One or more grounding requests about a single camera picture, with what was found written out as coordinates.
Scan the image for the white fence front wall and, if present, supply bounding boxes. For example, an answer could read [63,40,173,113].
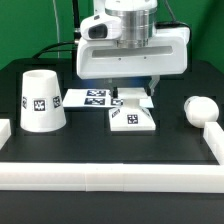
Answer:
[0,162,224,193]

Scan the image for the black pole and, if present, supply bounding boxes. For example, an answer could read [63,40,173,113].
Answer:
[72,0,81,41]

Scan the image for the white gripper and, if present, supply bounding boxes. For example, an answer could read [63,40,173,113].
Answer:
[76,27,190,98]

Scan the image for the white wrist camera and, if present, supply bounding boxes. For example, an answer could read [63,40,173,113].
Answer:
[80,13,122,40]

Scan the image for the white lamp bulb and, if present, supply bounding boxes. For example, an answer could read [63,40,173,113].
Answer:
[184,96,219,128]

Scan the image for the white lamp shade cone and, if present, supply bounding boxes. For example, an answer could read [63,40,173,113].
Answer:
[20,69,66,133]

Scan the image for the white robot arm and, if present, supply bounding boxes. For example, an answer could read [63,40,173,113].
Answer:
[76,0,191,95]

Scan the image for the white fence left wall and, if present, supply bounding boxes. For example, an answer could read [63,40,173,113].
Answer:
[0,119,11,150]

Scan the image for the white lamp base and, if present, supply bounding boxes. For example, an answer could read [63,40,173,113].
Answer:
[109,88,156,131]

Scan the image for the white marker card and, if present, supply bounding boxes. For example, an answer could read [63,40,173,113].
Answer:
[63,88,154,108]

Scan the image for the white thin cable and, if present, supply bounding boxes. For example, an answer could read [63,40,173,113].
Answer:
[52,0,62,59]

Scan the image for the black cable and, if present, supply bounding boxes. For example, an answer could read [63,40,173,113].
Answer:
[32,40,79,60]

